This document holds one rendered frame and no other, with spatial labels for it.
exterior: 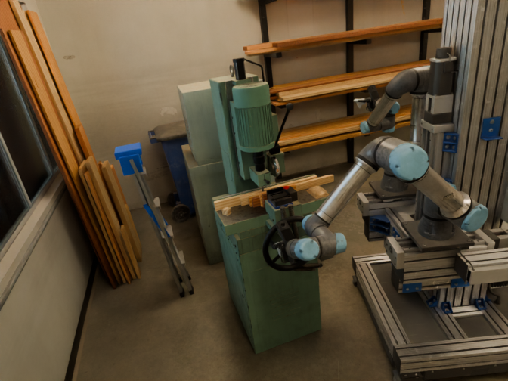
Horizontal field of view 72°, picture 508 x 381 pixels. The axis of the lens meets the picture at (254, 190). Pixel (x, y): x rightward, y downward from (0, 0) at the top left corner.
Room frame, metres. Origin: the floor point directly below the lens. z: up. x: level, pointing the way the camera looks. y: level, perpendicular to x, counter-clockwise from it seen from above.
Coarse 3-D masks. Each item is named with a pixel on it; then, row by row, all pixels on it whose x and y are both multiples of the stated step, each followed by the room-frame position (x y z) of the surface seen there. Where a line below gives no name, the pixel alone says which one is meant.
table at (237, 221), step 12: (300, 192) 1.74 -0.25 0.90; (312, 204) 1.61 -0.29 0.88; (216, 216) 1.66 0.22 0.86; (228, 216) 1.57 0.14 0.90; (240, 216) 1.55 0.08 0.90; (252, 216) 1.54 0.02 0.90; (264, 216) 1.53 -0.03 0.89; (228, 228) 1.48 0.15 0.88; (240, 228) 1.50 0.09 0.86; (252, 228) 1.52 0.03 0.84
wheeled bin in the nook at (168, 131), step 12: (156, 132) 3.41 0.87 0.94; (168, 132) 3.28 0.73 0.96; (180, 132) 3.26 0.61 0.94; (168, 144) 3.24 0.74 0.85; (180, 144) 3.27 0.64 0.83; (168, 156) 3.24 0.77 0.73; (180, 156) 3.27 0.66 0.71; (180, 168) 3.27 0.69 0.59; (180, 180) 3.28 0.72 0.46; (180, 192) 3.28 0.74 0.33; (180, 204) 3.28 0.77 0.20; (192, 204) 3.32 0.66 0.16; (180, 216) 3.23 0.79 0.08
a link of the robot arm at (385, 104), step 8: (400, 72) 1.84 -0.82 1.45; (408, 72) 1.79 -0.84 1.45; (392, 80) 1.83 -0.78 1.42; (400, 80) 1.79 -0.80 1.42; (408, 80) 1.77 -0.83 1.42; (416, 80) 1.77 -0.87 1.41; (392, 88) 1.81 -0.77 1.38; (400, 88) 1.79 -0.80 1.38; (408, 88) 1.78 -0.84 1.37; (384, 96) 1.88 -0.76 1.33; (392, 96) 1.82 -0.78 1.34; (400, 96) 1.82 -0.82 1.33; (384, 104) 1.89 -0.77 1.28; (392, 104) 1.88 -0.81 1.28; (376, 112) 1.95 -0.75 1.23; (384, 112) 1.92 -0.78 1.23; (368, 120) 2.03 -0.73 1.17; (376, 120) 1.98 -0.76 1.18; (360, 128) 2.09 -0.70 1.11; (368, 128) 2.03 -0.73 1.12; (376, 128) 2.04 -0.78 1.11
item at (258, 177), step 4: (252, 168) 1.76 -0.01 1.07; (252, 172) 1.73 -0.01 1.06; (256, 172) 1.69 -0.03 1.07; (260, 172) 1.68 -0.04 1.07; (264, 172) 1.67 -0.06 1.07; (268, 172) 1.67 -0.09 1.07; (252, 176) 1.74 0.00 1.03; (256, 176) 1.67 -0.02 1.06; (260, 176) 1.66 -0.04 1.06; (264, 176) 1.66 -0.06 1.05; (268, 176) 1.67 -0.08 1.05; (252, 180) 1.75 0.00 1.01; (256, 180) 1.68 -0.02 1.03; (260, 180) 1.66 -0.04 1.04; (268, 180) 1.67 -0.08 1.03; (260, 184) 1.66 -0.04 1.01; (264, 184) 1.66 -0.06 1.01
